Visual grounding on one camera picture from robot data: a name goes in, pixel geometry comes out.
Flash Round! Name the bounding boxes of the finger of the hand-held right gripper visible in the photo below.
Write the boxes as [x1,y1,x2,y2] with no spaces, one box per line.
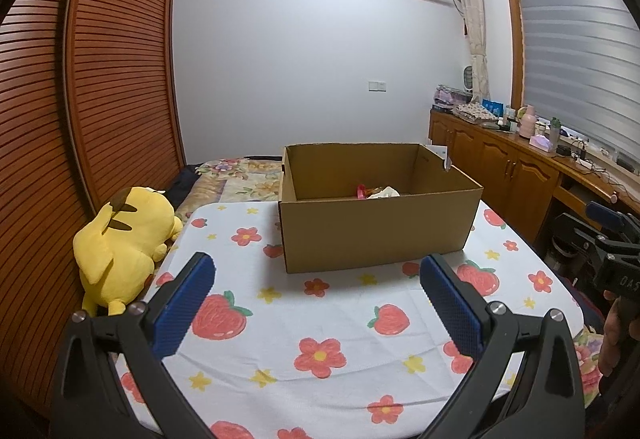
[556,213,608,265]
[586,201,640,234]

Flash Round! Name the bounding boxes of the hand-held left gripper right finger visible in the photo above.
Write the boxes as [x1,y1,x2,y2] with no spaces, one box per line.
[419,253,586,439]

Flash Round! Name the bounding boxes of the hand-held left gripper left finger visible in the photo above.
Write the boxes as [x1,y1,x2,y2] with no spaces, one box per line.
[50,251,218,439]

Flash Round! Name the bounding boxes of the brown cardboard box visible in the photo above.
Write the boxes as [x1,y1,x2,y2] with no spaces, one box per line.
[278,142,485,275]

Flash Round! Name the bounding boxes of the person's right hand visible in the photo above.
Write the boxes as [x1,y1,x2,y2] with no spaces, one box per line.
[600,291,632,376]

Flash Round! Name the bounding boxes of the yellow plush toy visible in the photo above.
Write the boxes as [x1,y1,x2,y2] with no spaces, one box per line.
[73,186,184,317]

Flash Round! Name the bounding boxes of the long wooden cabinet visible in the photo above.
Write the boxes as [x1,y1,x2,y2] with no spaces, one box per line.
[428,110,640,245]

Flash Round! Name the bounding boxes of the pink thermos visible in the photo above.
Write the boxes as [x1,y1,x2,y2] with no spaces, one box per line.
[519,105,537,137]

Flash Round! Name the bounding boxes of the dark cloth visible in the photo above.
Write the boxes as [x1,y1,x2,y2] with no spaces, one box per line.
[167,166,201,207]

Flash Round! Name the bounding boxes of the strawberry print tablecloth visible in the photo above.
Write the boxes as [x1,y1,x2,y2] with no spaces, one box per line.
[115,199,586,439]

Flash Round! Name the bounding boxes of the floral bedding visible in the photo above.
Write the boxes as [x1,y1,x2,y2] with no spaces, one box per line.
[175,158,285,220]

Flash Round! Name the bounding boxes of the small white box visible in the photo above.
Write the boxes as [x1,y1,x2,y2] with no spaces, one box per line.
[428,145,452,170]

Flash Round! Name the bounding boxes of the folded patterned cloth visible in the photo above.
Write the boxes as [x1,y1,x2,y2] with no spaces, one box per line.
[452,102,501,122]

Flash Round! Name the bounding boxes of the grey window blind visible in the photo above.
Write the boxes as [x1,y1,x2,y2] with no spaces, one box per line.
[515,0,640,154]

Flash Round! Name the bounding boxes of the purple basket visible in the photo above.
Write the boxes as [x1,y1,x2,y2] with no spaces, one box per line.
[434,85,473,107]

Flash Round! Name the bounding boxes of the beige curtain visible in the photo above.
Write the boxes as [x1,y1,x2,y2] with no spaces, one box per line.
[452,0,491,102]

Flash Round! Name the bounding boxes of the brown slatted wardrobe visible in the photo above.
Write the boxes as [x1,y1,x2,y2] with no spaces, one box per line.
[0,0,187,400]

